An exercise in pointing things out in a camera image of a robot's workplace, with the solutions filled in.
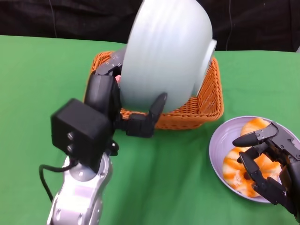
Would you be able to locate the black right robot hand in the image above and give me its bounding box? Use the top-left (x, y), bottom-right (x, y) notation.
top-left (232, 121), bottom-right (300, 221)

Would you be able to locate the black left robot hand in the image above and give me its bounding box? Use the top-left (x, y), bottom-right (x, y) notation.
top-left (83, 48), bottom-right (168, 139)

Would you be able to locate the orange striped croissant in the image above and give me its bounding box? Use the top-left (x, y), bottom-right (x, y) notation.
top-left (222, 147), bottom-right (264, 199)
top-left (240, 118), bottom-right (283, 182)

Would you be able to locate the pale green bowl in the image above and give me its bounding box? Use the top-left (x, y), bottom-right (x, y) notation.
top-left (120, 0), bottom-right (218, 113)

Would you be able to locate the lavender plate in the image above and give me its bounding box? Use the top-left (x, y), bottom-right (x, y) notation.
top-left (209, 116), bottom-right (300, 204)

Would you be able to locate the orange wicker basket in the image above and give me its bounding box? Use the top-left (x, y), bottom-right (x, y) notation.
top-left (83, 51), bottom-right (225, 131)

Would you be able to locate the green tablecloth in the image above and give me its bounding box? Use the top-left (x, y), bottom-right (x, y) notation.
top-left (0, 34), bottom-right (300, 225)

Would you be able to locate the black backdrop curtain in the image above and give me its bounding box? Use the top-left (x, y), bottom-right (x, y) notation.
top-left (0, 0), bottom-right (300, 53)

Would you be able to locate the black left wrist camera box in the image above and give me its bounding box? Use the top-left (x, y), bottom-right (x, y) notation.
top-left (51, 98), bottom-right (115, 173)

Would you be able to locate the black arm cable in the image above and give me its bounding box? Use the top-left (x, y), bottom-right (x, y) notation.
top-left (38, 163), bottom-right (78, 203)

